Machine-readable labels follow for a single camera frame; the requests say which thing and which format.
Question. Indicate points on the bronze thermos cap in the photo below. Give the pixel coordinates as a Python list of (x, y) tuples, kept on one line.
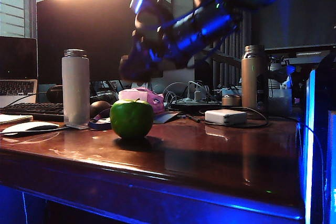
[(231, 101)]

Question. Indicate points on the dark round speaker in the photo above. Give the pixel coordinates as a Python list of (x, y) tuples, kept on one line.
[(54, 94)]

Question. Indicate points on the pale notebook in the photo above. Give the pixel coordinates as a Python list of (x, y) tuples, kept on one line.
[(14, 118)]

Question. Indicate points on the black power strip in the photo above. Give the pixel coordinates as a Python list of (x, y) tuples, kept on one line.
[(189, 105)]

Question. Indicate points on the pink tissue pack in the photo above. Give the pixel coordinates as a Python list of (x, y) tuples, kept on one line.
[(143, 95)]

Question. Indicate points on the white thermos bottle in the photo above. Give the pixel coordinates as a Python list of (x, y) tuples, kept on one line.
[(75, 90)]

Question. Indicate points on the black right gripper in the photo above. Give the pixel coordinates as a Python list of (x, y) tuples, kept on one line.
[(153, 22)]

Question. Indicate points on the white power adapter brick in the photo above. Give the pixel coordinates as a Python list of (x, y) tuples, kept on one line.
[(225, 117)]

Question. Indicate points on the translucent plastic container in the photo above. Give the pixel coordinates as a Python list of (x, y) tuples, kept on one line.
[(279, 99)]

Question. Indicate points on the dark pleated curtain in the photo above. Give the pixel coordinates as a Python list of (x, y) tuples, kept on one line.
[(302, 19)]

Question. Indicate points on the black computer keyboard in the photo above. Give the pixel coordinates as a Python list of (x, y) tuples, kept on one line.
[(34, 110)]

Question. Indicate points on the black pen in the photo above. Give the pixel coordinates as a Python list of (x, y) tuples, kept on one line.
[(191, 118)]

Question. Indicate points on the white computer mouse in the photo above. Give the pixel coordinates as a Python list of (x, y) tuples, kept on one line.
[(26, 127)]

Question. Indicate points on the green apple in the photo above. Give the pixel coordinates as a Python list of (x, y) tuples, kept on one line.
[(131, 120)]

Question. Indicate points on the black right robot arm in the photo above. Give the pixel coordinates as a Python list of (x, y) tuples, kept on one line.
[(207, 28)]

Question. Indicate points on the silver laptop with dark screen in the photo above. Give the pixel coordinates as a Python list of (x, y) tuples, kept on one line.
[(15, 58)]

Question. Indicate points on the blue flat book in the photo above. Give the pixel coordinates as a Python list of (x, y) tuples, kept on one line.
[(165, 117)]

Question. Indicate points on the black computer mouse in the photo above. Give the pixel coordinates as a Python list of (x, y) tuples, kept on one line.
[(99, 108)]

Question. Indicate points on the large black computer monitor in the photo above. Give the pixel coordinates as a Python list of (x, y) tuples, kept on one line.
[(86, 37)]

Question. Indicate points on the bronze thermos bottle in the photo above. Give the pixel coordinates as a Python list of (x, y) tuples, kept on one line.
[(250, 82)]

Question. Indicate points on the dark slanted desk stand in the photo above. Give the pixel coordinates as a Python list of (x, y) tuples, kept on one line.
[(228, 60)]

